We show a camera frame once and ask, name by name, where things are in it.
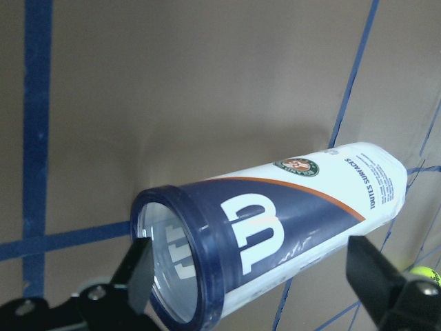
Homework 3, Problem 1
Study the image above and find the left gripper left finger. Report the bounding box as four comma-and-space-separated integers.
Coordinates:
1, 238, 155, 330

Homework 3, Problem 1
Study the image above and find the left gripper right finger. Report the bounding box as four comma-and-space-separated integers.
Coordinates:
346, 236, 440, 330

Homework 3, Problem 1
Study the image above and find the white blue tennis ball can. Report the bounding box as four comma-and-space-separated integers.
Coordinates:
131, 142, 407, 330

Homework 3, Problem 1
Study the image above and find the tennis ball between bases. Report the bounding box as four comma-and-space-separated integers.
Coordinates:
409, 265, 440, 286

